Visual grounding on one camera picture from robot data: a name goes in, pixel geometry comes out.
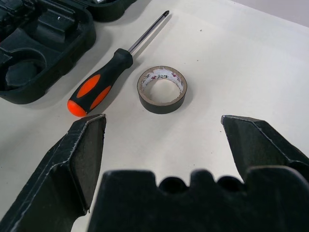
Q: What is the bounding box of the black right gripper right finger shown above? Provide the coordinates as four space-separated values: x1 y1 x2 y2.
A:
221 115 309 182

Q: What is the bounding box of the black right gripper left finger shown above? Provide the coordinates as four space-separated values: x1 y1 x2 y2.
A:
0 114 107 232

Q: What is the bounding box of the orange black Phillips screwdriver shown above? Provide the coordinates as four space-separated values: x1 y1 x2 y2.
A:
67 10 169 118

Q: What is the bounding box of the black orange tool case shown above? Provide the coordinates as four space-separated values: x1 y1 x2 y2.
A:
0 0 137 105

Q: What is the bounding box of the grey tape roll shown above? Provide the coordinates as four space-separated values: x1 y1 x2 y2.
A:
137 65 190 114

